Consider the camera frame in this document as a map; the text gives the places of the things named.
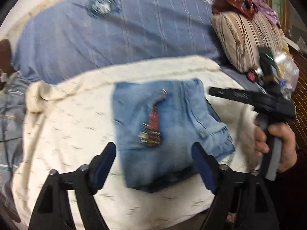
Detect blue denim jeans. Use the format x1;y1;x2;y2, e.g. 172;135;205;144
112;79;235;193

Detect right hand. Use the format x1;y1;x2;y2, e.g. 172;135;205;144
254;119;298;173

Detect red small object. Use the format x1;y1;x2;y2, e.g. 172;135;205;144
246;69;258;83

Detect beige striped pillow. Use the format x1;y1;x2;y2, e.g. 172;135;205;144
211;12;289;73

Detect grey-blue patterned bedsheet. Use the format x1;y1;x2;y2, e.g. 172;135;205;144
1;72;31;223

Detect blue plaid pillow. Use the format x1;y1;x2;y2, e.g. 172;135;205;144
13;0;224;85

